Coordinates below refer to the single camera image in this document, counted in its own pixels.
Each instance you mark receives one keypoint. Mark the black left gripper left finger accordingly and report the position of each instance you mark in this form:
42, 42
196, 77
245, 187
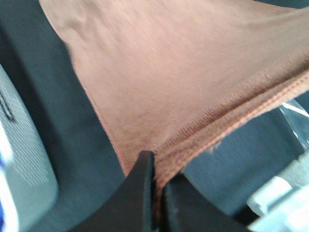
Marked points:
129, 209

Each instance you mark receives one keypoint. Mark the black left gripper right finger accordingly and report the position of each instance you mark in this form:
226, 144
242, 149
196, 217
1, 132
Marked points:
186, 210

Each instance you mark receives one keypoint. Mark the brown microfiber towel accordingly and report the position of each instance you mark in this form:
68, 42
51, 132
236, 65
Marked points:
175, 77

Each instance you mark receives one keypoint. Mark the black table cloth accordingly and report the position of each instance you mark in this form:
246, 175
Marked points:
85, 164

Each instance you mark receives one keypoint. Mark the grey perforated laundry basket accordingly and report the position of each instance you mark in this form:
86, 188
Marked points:
30, 177

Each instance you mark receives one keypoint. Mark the white plastic storage bin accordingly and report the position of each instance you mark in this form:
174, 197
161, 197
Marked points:
282, 203

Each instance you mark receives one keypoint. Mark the blue cloth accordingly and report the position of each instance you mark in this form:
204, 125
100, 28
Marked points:
4, 198

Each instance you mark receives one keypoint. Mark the clear tape strip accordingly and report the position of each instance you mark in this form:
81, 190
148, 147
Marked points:
298, 119

